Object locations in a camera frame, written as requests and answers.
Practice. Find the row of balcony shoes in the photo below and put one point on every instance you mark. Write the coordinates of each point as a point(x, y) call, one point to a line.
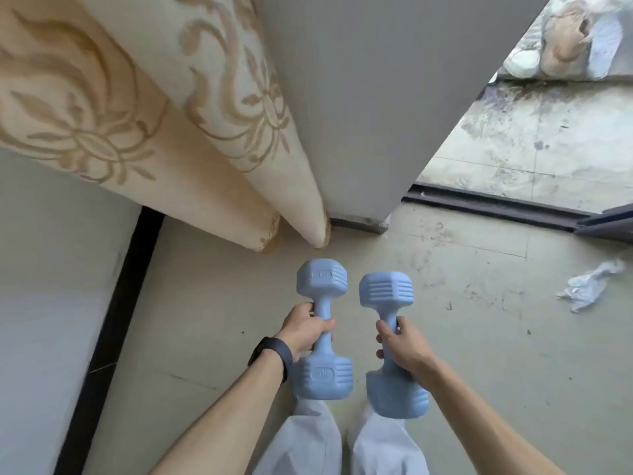
point(564, 39)

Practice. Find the crumpled white paper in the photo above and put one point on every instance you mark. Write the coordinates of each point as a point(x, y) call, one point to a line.
point(586, 289)

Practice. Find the person's right forearm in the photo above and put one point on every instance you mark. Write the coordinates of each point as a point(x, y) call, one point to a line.
point(484, 425)

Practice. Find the light blue dumbbell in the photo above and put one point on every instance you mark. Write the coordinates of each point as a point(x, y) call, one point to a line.
point(321, 378)
point(385, 291)

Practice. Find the light grey trousers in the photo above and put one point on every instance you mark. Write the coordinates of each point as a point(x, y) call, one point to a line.
point(306, 445)

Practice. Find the person's left forearm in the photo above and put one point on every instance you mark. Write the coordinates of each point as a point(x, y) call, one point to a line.
point(227, 420)

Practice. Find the dark sliding door frame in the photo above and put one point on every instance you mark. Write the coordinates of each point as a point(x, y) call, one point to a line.
point(494, 205)

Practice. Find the beige patterned curtain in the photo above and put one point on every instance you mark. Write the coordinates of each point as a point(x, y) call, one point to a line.
point(148, 69)

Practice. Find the black smartwatch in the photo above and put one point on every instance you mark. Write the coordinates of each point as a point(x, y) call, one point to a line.
point(274, 353)

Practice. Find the person's left hand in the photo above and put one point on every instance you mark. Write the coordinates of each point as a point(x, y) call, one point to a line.
point(301, 328)

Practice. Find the person's right hand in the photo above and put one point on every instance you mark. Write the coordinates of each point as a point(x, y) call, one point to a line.
point(408, 353)

